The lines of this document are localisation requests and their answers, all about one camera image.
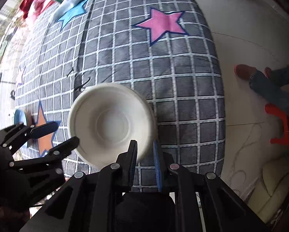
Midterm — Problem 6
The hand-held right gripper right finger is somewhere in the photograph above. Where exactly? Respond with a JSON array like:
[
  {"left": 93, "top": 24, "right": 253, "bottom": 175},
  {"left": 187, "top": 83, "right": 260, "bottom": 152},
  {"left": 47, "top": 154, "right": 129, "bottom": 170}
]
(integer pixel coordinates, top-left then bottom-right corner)
[{"left": 153, "top": 140, "right": 268, "bottom": 232}]

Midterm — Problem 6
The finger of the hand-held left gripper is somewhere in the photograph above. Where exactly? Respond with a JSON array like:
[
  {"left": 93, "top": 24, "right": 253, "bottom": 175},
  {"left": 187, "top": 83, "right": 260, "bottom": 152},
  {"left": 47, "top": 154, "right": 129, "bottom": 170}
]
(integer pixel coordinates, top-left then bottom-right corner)
[
  {"left": 9, "top": 136, "right": 80, "bottom": 169},
  {"left": 0, "top": 121, "right": 61, "bottom": 154}
]

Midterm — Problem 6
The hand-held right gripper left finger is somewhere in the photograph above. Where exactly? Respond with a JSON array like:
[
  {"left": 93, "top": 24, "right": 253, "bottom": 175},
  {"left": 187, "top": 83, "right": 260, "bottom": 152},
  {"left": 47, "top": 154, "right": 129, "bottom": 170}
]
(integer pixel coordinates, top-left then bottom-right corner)
[{"left": 19, "top": 140, "right": 138, "bottom": 232}]

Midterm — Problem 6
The blue plate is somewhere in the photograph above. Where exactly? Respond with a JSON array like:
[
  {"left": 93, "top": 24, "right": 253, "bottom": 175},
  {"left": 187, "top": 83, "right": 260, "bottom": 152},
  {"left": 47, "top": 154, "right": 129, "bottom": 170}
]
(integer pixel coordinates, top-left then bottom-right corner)
[{"left": 13, "top": 109, "right": 34, "bottom": 132}]

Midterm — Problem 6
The white bowl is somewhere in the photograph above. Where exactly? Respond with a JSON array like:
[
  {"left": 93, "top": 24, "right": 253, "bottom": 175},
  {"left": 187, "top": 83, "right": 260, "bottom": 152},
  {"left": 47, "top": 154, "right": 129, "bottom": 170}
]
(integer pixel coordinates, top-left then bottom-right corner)
[{"left": 67, "top": 82, "right": 157, "bottom": 171}]

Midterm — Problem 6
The checkered star tablecloth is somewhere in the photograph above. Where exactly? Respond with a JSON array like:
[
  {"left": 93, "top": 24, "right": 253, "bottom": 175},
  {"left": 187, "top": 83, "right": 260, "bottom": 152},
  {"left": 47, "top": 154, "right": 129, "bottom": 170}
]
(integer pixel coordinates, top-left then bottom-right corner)
[{"left": 13, "top": 0, "right": 226, "bottom": 194}]

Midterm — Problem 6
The cream cushion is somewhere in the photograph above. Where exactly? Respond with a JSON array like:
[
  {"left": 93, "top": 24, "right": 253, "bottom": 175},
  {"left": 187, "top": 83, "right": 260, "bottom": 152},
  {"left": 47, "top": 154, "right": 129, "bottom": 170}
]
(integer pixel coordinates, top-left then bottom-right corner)
[{"left": 246, "top": 158, "right": 289, "bottom": 225}]

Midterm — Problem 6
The red fabric pile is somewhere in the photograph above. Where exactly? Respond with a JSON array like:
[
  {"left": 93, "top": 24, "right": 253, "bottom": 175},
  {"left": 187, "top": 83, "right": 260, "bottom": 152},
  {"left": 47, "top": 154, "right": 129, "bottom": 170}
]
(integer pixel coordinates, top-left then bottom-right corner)
[{"left": 20, "top": 0, "right": 63, "bottom": 20}]

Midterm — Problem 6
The red plastic stool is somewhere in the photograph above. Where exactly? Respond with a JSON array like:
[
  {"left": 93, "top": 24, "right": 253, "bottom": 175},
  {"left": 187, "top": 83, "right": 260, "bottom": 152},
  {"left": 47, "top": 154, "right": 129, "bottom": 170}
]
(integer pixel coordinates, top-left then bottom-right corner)
[{"left": 265, "top": 103, "right": 289, "bottom": 147}]

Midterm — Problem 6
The light blue cloth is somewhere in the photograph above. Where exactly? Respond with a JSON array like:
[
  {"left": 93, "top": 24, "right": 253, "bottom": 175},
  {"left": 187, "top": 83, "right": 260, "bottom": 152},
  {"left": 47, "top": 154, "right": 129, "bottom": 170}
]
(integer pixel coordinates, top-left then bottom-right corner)
[{"left": 53, "top": 0, "right": 96, "bottom": 17}]

